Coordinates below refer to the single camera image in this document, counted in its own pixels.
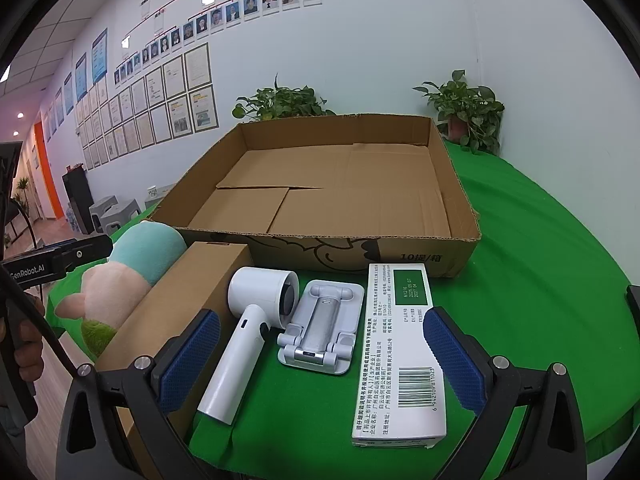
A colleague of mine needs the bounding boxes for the grey plastic stool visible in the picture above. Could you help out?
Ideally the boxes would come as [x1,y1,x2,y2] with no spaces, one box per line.
[100,200,141,235]
[89,195,118,233]

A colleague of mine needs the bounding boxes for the pink and teal plush toy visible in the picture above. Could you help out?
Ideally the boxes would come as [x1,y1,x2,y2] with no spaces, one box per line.
[55,220,186,356]

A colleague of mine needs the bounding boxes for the large open cardboard tray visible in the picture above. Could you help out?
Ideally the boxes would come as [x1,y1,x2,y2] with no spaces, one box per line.
[152,114,482,278]

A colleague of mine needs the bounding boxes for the black cabinet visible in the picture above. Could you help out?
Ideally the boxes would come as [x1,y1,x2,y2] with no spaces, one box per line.
[62,165,94,234]

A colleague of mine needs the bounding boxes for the white green medicine box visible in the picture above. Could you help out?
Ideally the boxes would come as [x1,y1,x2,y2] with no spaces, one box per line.
[352,263,447,448]

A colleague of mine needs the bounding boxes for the row of staff photos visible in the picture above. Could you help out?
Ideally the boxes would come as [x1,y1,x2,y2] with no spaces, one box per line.
[113,0,322,87]

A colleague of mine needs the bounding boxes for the framed certificates on wall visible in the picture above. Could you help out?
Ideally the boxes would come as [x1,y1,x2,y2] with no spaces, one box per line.
[41,41,220,172]

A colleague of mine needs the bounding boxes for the left potted green plant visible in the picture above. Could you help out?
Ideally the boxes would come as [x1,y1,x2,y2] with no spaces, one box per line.
[231,77,335,122]

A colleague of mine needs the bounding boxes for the white folding phone stand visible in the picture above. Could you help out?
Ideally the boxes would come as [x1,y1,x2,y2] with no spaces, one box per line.
[277,280,364,376]

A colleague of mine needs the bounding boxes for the potted green plant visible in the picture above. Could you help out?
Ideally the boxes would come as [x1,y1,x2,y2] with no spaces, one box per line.
[413,70,506,154]
[231,77,335,122]

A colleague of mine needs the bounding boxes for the blue wall poster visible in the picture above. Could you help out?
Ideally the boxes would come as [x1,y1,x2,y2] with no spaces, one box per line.
[91,29,108,84]

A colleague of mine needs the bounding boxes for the person's left hand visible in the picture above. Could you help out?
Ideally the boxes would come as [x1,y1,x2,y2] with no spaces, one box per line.
[14,318,44,382]

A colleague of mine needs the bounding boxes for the white handheld hair dryer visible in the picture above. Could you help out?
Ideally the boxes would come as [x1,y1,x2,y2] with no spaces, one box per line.
[198,266,299,425]

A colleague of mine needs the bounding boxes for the right potted green plant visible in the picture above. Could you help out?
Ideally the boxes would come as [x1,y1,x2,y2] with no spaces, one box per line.
[413,70,506,154]

